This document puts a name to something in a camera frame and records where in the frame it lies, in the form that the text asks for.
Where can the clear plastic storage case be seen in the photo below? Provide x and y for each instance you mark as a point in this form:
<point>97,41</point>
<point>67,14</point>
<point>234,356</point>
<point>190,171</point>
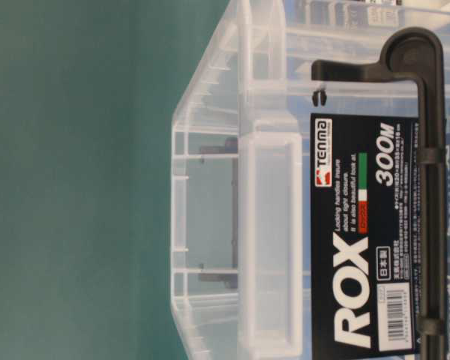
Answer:
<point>240,167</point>

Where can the black ROX product label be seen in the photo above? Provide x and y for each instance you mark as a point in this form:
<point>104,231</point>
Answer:
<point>364,235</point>

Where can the black locking case handle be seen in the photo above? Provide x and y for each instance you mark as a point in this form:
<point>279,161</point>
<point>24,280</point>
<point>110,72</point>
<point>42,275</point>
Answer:
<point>416,54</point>

